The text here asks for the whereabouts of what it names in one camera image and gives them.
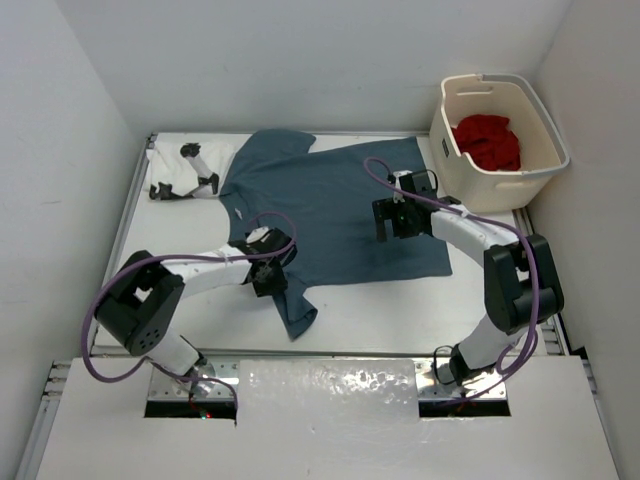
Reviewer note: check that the cream plastic laundry basket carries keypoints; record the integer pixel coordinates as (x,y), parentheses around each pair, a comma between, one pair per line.
(542,151)

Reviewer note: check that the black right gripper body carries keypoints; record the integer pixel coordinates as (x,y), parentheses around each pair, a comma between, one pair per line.
(399,214)

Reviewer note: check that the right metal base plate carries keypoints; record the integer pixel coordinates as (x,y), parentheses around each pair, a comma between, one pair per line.
(435,383)

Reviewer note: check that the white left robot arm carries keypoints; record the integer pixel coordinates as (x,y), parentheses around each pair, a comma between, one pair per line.
(138,305)

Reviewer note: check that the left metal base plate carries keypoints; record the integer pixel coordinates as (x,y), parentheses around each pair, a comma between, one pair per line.
(215,382)

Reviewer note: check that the metal base plate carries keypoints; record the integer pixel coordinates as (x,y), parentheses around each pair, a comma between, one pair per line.
(435,383)
(215,382)

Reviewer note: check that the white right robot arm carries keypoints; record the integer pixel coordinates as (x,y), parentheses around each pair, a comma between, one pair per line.
(521,285)

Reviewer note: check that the red t shirt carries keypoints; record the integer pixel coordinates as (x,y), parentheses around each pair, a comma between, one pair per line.
(489,141)

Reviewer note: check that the white printed t shirt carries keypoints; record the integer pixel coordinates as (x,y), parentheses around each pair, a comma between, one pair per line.
(192,170)

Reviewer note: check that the teal blue t shirt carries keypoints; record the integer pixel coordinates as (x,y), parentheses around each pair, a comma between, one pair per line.
(328,196)

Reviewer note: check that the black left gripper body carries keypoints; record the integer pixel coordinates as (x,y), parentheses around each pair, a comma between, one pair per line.
(272,283)

